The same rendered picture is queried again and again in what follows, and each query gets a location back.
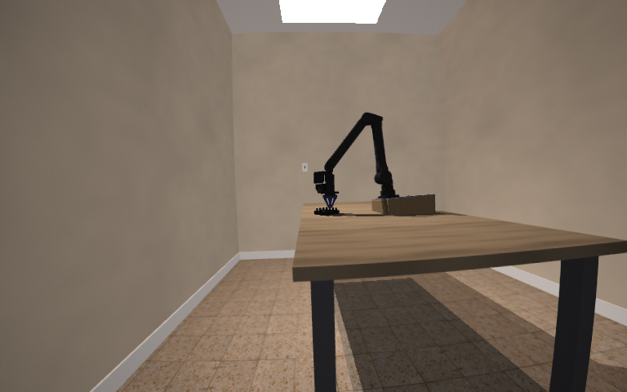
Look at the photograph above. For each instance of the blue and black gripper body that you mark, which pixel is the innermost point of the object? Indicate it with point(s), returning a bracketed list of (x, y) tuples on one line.
[(330, 189)]

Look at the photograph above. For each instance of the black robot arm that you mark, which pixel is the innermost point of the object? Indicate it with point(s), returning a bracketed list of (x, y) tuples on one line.
[(385, 177)]

